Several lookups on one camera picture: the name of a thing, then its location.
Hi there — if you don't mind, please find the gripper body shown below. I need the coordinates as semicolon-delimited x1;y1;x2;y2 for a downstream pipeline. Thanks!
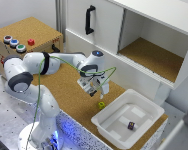
77;73;102;93

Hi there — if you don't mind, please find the yellow block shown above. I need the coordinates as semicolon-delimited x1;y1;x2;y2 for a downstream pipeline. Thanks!
97;101;106;110

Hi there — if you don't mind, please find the purple block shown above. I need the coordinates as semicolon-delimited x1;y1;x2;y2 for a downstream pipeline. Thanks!
127;121;136;131

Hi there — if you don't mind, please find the white plastic box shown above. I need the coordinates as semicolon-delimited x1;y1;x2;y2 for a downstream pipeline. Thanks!
90;88;166;150

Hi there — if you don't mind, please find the white sliding door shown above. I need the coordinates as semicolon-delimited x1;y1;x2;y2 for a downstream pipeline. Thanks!
66;0;125;56

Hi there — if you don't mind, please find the white cabinet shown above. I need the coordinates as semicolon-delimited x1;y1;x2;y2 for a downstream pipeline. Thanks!
63;0;188;108

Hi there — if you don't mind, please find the green button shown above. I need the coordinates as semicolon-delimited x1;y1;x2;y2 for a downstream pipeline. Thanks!
15;43;28;54

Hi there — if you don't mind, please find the wooden drawer box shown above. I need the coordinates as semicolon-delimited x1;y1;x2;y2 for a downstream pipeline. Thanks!
0;16;65;81

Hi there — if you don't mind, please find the blue button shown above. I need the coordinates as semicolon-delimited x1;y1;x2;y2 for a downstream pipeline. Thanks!
9;38;20;49

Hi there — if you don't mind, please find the red button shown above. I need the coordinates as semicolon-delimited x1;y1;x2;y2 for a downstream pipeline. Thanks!
3;34;14;45

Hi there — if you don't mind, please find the black drawer handle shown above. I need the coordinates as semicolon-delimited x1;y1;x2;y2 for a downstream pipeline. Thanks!
51;43;61;54

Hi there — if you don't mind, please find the green cable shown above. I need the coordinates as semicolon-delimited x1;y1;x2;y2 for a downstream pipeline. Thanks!
25;55;117;150

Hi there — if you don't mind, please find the black door handle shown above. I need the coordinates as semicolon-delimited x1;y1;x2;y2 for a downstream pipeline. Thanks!
84;4;97;36

